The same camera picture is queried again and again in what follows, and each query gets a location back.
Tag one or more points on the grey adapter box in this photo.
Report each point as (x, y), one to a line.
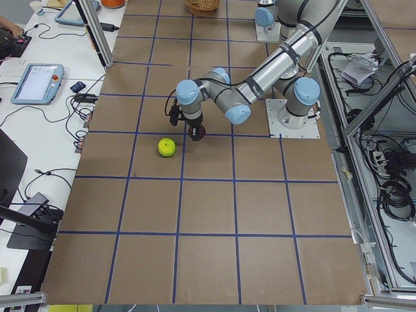
(33, 204)

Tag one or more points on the black power brick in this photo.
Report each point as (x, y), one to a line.
(109, 27)

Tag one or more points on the orange round object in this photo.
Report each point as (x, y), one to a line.
(113, 4)

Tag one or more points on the dark red apple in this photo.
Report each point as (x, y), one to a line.
(196, 133)

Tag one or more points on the crumpled white papers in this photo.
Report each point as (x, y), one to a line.
(360, 67)

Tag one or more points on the white power strip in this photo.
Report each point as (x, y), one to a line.
(378, 161)

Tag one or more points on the paper cup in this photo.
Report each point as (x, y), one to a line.
(37, 8)

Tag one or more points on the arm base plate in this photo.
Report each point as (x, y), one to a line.
(282, 124)
(270, 34)

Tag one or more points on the teach pendant tablet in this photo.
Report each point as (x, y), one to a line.
(38, 85)

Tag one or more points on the green apple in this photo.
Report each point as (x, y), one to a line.
(166, 147)

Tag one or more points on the dark checkered pouch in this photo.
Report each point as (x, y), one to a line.
(77, 87)

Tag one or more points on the woven wicker basket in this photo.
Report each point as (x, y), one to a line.
(202, 7)

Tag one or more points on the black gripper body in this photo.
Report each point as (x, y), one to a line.
(194, 125)

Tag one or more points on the aluminium frame post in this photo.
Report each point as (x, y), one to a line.
(95, 32)

